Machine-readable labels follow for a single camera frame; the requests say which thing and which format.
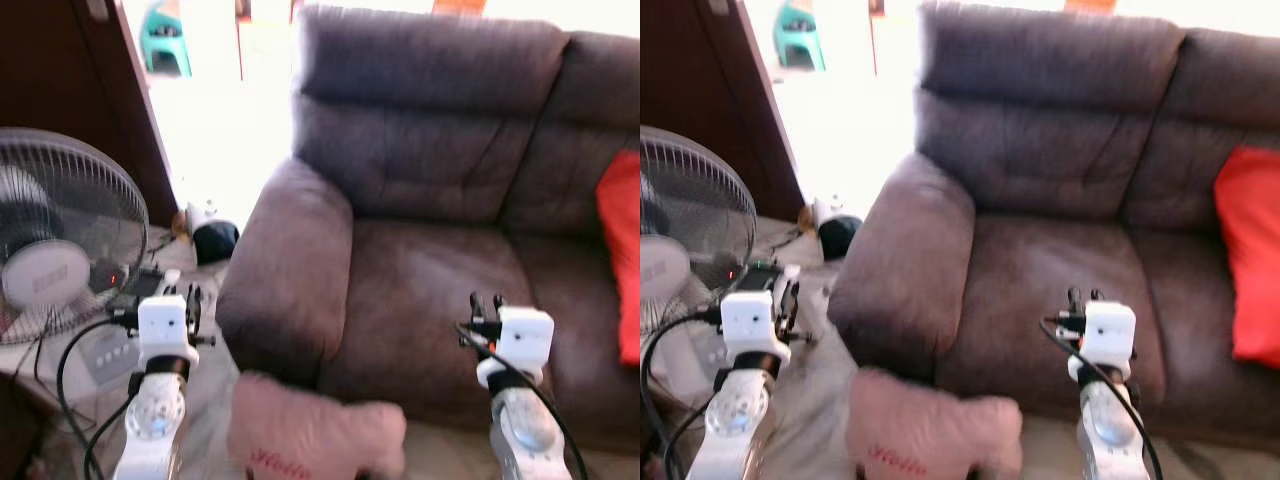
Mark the brown fabric sofa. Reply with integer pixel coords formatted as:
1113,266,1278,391
215,4,641,453
828,0,1280,451

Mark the pink pillow with red print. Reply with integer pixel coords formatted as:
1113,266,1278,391
847,367,1024,480
227,371,409,480

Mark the black device with red light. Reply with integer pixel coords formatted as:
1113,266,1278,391
722,258,785,294
93,259,169,304

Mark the black round object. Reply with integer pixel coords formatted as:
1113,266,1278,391
817,214,864,262
192,220,242,267

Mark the dark brown wooden door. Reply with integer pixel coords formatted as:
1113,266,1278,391
640,0,807,222
0,0,180,230

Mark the teal plastic chair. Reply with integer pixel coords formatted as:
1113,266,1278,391
771,0,828,74
139,0,194,79

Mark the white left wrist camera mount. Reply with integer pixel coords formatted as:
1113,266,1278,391
719,289,792,362
137,294,200,367

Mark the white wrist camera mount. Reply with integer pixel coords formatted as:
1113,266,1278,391
719,289,792,362
494,306,555,387
137,294,200,367
1079,301,1139,382

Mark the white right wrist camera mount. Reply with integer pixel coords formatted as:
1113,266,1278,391
494,306,555,387
1079,301,1139,382

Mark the grey wire-cage electric fan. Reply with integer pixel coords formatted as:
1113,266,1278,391
640,126,759,337
0,127,150,347

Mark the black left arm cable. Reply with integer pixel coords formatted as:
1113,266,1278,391
640,311,725,480
56,316,143,480

